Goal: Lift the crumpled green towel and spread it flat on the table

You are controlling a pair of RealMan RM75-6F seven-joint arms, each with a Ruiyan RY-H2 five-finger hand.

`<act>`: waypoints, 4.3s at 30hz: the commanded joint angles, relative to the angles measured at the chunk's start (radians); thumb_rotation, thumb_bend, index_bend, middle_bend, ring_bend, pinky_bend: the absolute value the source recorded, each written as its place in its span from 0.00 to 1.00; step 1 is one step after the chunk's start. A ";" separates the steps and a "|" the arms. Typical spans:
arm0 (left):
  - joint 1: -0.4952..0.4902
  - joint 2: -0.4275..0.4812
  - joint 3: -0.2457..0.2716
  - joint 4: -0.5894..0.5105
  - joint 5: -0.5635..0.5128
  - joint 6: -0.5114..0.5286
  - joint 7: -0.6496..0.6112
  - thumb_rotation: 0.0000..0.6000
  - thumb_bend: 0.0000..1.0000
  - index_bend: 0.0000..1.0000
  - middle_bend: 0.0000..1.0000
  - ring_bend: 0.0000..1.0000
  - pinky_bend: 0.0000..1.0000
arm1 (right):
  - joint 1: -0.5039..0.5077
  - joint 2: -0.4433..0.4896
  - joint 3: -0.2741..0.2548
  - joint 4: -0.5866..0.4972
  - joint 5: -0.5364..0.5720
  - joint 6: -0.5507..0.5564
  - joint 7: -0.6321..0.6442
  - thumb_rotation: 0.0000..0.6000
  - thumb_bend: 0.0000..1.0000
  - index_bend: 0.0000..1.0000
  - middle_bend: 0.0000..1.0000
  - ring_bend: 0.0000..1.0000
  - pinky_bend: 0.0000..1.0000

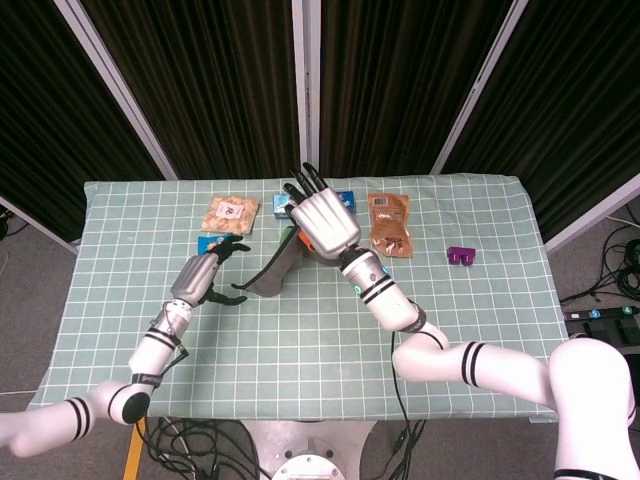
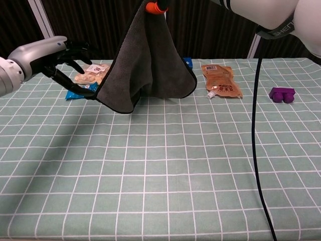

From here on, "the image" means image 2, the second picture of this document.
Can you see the green checked tablecloth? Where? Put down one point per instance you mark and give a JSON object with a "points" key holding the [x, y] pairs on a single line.
{"points": [[160, 188]]}

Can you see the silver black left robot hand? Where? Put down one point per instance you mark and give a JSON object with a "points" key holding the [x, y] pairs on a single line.
{"points": [[37, 55]]}

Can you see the purple toy block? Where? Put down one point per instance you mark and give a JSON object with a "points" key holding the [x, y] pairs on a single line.
{"points": [[282, 96]]}

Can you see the small blue snack packet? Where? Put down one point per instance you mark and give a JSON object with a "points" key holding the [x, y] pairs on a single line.
{"points": [[71, 95]]}

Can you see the white partition frame post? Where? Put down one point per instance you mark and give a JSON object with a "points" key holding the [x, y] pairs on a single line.
{"points": [[42, 20], [252, 47]]}

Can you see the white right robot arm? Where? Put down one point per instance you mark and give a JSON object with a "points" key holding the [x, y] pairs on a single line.
{"points": [[263, 12]]}

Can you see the black ribbed partition panel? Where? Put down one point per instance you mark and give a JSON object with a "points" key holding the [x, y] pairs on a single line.
{"points": [[288, 49], [100, 22], [213, 32], [15, 22]]}

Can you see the clear snack bag white label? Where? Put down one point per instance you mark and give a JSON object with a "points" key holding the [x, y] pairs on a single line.
{"points": [[93, 77]]}

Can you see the grey and green towel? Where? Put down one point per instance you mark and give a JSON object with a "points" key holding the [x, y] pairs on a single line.
{"points": [[155, 62]]}

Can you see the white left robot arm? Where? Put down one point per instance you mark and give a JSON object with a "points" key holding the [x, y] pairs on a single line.
{"points": [[7, 77]]}

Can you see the brown spout pouch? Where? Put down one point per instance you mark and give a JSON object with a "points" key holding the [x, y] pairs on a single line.
{"points": [[222, 82]]}

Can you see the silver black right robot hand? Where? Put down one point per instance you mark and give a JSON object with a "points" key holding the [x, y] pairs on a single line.
{"points": [[155, 8]]}

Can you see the blue cookie box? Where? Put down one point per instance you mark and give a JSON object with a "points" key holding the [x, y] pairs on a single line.
{"points": [[188, 62]]}

